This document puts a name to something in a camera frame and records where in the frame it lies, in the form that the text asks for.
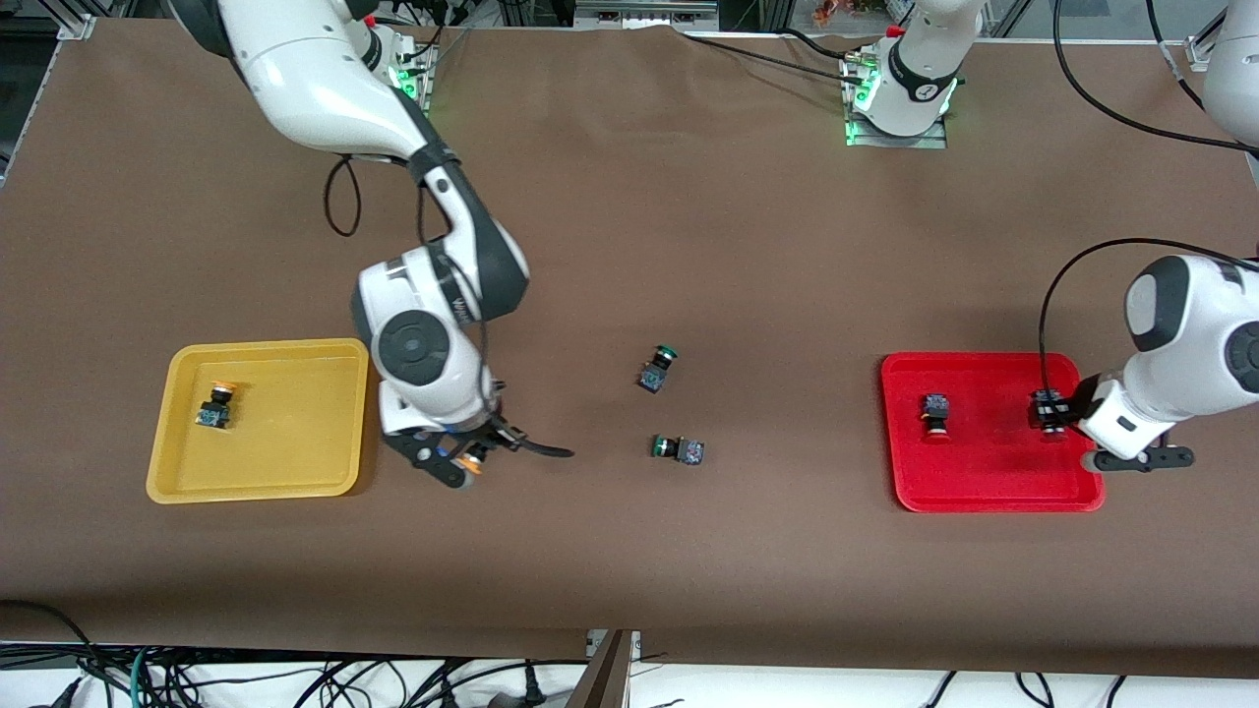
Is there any red plastic tray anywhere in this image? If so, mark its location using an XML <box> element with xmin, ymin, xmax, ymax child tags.
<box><xmin>880</xmin><ymin>352</ymin><xmax>1107</xmax><ymax>514</ymax></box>

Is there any yellow plastic tray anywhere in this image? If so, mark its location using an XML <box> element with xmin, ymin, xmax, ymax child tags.
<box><xmin>146</xmin><ymin>338</ymin><xmax>371</xmax><ymax>505</ymax></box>

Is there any brown table cover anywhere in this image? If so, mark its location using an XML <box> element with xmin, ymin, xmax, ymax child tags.
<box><xmin>0</xmin><ymin>18</ymin><xmax>1259</xmax><ymax>679</ymax></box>

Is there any grey metal rack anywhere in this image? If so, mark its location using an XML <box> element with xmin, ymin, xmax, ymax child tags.
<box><xmin>575</xmin><ymin>0</ymin><xmax>720</xmax><ymax>30</ymax></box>

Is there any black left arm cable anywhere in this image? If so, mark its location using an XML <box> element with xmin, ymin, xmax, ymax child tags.
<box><xmin>1039</xmin><ymin>0</ymin><xmax>1259</xmax><ymax>399</ymax></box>

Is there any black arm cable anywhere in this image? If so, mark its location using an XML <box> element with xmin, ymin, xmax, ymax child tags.
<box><xmin>324</xmin><ymin>152</ymin><xmax>364</xmax><ymax>239</ymax></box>
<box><xmin>1039</xmin><ymin>0</ymin><xmax>1259</xmax><ymax>399</ymax></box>

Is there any white metal bracket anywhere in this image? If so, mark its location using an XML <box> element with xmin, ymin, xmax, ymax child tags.
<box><xmin>587</xmin><ymin>629</ymin><xmax>642</xmax><ymax>662</ymax></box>

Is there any brown wooden post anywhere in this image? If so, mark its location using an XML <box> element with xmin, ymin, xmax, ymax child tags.
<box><xmin>566</xmin><ymin>629</ymin><xmax>632</xmax><ymax>708</ymax></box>

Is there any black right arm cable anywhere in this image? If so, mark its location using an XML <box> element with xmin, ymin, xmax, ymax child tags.
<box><xmin>324</xmin><ymin>152</ymin><xmax>364</xmax><ymax>239</ymax></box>

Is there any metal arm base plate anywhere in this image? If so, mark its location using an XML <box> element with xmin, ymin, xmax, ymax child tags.
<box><xmin>398</xmin><ymin>39</ymin><xmax>437</xmax><ymax>111</ymax></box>
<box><xmin>846</xmin><ymin>116</ymin><xmax>948</xmax><ymax>149</ymax></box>

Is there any black floor cable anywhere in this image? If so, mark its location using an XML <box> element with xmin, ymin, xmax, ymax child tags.
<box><xmin>0</xmin><ymin>599</ymin><xmax>104</xmax><ymax>708</ymax></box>

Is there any black cable across table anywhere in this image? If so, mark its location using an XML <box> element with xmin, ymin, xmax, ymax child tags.
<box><xmin>679</xmin><ymin>29</ymin><xmax>867</xmax><ymax>86</ymax></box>

